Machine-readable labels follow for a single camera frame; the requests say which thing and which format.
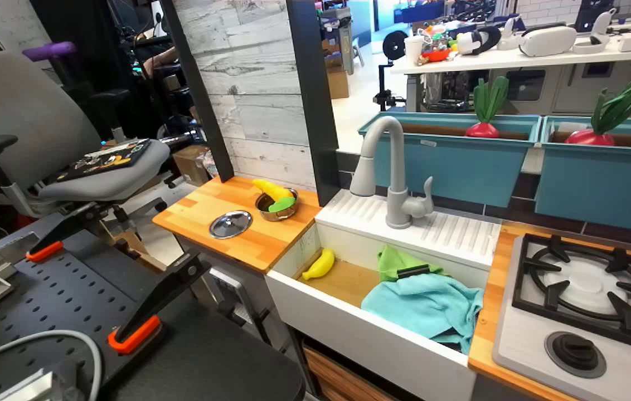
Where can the green cloth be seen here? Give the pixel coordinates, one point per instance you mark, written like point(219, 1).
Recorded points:
point(393, 263)

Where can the black clamp orange foot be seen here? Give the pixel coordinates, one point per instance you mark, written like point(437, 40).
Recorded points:
point(144, 324)

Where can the grey office chair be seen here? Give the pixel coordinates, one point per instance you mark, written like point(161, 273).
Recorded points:
point(44, 133)

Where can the small steel pot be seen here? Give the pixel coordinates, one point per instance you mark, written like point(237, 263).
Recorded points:
point(263, 202)

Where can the grey toy faucet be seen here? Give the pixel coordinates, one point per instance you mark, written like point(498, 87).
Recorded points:
point(403, 208)

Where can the toy gas stove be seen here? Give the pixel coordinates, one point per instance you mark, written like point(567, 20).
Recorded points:
point(590, 312)

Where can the wooden counter top left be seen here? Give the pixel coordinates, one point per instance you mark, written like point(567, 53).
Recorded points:
point(260, 245)

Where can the right plush radish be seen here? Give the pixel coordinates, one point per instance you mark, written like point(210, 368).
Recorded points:
point(610, 113)

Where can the right teal planter box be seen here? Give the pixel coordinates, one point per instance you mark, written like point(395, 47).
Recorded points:
point(586, 181)

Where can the yellow plush carrot green leaves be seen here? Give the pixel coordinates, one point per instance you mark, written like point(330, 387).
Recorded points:
point(282, 196)

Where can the plush radish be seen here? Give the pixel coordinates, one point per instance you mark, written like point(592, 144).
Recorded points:
point(610, 113)
point(489, 97)

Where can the yellow plush banana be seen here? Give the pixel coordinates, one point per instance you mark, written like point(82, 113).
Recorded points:
point(321, 265)

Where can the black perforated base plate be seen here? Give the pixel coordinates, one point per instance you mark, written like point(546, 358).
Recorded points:
point(59, 314)

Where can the teal planter box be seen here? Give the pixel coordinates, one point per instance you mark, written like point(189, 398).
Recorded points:
point(470, 169)
point(586, 181)

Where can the white toy sink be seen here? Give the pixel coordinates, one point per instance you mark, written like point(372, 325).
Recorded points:
point(330, 312)

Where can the steel pot lid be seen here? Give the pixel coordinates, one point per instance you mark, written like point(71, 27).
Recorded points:
point(230, 224)

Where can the left teal planter box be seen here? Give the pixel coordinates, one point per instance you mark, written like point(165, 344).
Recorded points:
point(470, 169)

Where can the teal cloth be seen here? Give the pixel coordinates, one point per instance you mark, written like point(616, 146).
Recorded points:
point(433, 305)

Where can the left plush radish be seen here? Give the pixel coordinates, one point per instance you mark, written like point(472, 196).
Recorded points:
point(489, 97)

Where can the white background table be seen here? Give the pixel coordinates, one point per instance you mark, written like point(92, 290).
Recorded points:
point(509, 59)

